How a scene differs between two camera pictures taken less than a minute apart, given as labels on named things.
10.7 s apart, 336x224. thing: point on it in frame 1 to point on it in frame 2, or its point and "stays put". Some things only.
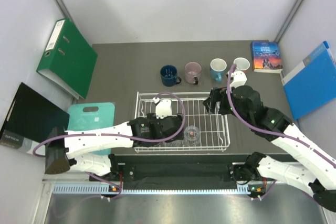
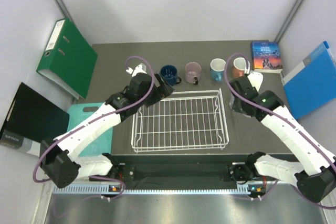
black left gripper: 151,117 to 162,91
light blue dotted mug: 218,66 stays put
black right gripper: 220,94 to 235,106
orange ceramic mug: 242,64 stays put
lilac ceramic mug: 192,71 stays put
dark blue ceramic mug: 169,75 stays put
